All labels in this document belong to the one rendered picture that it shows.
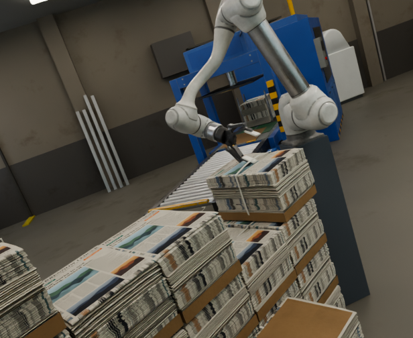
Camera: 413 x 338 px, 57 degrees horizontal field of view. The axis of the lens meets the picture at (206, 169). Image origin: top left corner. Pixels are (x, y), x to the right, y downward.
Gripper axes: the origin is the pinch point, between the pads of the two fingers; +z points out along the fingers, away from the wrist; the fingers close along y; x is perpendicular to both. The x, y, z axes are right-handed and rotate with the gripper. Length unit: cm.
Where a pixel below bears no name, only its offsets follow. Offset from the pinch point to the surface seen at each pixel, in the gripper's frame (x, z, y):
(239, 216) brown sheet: 14.4, 3.9, 28.6
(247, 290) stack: 48, 32, 26
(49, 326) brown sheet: 109, 16, -4
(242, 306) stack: 53, 33, 29
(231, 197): 14.2, -1.0, 20.1
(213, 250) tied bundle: 57, 22, 6
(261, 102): -201, -118, 72
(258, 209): 13.8, 13.1, 19.8
